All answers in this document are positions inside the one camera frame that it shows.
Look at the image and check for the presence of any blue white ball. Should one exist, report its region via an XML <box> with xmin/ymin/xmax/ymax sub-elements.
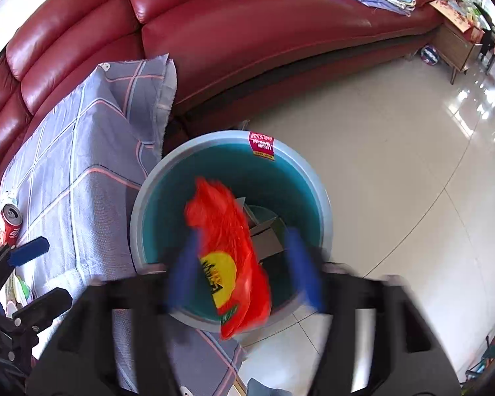
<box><xmin>420</xmin><ymin>43</ymin><xmax>441</xmax><ymax>66</ymax></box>

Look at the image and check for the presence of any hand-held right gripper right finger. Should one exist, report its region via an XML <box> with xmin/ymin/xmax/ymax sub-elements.
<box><xmin>284</xmin><ymin>227</ymin><xmax>475</xmax><ymax>396</ymax></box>

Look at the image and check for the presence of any red soda can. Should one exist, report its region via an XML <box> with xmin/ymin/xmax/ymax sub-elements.
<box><xmin>0</xmin><ymin>204</ymin><xmax>23</xmax><ymax>248</ymax></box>

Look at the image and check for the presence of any wooden cabinet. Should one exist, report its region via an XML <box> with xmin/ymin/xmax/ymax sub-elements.
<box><xmin>429</xmin><ymin>0</ymin><xmax>485</xmax><ymax>85</ymax></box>

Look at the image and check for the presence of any grey plaid tablecloth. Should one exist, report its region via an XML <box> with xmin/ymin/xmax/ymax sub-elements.
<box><xmin>0</xmin><ymin>53</ymin><xmax>248</xmax><ymax>394</ymax></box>

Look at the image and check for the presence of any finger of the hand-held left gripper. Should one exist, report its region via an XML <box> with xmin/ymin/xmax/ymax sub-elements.
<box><xmin>0</xmin><ymin>236</ymin><xmax>50</xmax><ymax>287</ymax></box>
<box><xmin>12</xmin><ymin>288</ymin><xmax>74</xmax><ymax>333</ymax></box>

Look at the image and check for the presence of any red plastic bag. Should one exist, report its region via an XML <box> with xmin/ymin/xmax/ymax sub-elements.
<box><xmin>184</xmin><ymin>177</ymin><xmax>272</xmax><ymax>341</ymax></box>

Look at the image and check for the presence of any red leather sofa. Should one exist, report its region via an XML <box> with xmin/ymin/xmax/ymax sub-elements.
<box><xmin>0</xmin><ymin>0</ymin><xmax>448</xmax><ymax>199</ymax></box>

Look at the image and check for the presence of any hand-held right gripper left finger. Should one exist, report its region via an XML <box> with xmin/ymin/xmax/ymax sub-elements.
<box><xmin>25</xmin><ymin>231</ymin><xmax>199</xmax><ymax>396</ymax></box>

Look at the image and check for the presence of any dark wooden chair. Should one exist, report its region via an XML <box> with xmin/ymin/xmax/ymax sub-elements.
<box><xmin>478</xmin><ymin>6</ymin><xmax>495</xmax><ymax>64</ymax></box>

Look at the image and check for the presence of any teal plastic bucket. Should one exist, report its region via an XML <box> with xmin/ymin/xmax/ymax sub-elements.
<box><xmin>130</xmin><ymin>130</ymin><xmax>334</xmax><ymax>333</ymax></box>

